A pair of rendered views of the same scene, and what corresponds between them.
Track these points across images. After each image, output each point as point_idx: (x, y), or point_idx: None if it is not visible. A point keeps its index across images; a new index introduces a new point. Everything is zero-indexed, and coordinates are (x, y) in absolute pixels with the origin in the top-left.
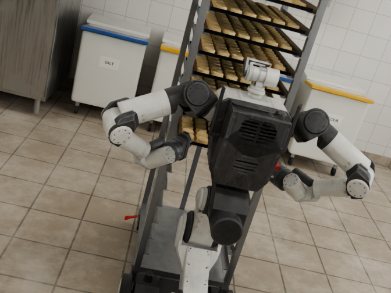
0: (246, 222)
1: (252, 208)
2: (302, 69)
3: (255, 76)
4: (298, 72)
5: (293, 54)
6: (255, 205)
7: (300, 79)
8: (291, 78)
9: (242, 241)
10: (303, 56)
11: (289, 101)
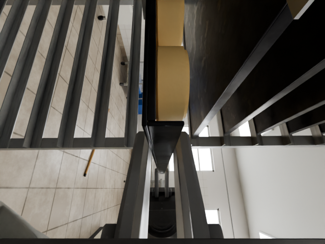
0: (35, 148)
1: (63, 148)
2: (295, 146)
3: None
4: (292, 146)
5: (321, 133)
6: (72, 149)
7: (280, 147)
8: (287, 144)
9: (1, 149)
10: (317, 145)
11: (248, 146)
